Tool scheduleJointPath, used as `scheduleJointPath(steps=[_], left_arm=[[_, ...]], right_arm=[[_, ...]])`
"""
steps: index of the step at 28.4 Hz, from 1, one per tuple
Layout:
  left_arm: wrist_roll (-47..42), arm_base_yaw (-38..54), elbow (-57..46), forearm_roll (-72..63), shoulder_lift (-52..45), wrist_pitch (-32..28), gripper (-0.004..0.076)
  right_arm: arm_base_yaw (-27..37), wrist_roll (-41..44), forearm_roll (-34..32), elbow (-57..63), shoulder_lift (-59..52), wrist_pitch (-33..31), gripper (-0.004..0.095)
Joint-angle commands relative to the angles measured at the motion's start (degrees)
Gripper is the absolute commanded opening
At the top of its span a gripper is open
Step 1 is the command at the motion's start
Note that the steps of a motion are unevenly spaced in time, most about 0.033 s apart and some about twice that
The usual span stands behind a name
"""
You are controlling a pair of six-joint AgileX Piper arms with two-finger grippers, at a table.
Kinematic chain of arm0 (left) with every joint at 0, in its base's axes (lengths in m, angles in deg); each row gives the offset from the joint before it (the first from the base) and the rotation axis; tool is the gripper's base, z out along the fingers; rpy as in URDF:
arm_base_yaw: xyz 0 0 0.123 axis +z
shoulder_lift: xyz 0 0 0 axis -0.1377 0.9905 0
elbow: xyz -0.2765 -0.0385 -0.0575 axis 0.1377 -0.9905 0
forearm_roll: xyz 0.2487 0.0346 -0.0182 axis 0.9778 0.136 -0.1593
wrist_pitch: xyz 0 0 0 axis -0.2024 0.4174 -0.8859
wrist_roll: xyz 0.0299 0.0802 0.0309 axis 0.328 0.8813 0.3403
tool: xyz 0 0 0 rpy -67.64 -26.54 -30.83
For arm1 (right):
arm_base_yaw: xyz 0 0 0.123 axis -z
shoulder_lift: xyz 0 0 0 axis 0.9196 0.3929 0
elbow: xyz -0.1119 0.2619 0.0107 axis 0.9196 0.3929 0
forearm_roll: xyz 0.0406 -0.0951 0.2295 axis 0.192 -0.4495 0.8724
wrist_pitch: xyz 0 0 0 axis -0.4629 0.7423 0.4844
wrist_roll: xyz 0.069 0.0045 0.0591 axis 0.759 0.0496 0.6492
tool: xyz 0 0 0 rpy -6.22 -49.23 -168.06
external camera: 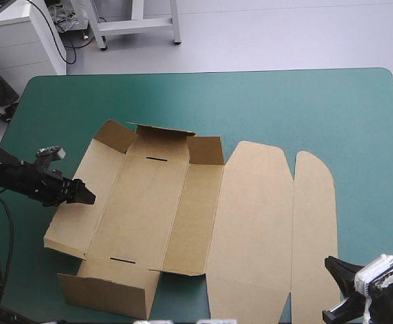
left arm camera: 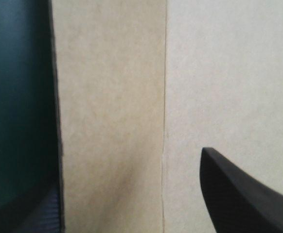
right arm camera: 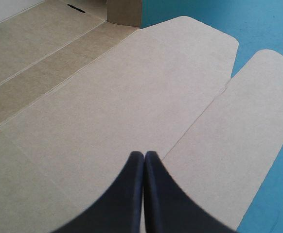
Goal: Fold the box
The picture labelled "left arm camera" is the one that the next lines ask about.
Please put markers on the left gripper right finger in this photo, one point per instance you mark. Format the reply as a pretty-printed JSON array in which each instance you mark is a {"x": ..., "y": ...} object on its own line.
[{"x": 241, "y": 201}]

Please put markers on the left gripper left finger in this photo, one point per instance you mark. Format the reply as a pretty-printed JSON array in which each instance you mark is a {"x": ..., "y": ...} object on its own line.
[{"x": 32, "y": 216}]

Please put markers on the brown cardboard box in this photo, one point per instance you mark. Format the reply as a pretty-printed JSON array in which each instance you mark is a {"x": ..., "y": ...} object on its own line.
[{"x": 180, "y": 97}]

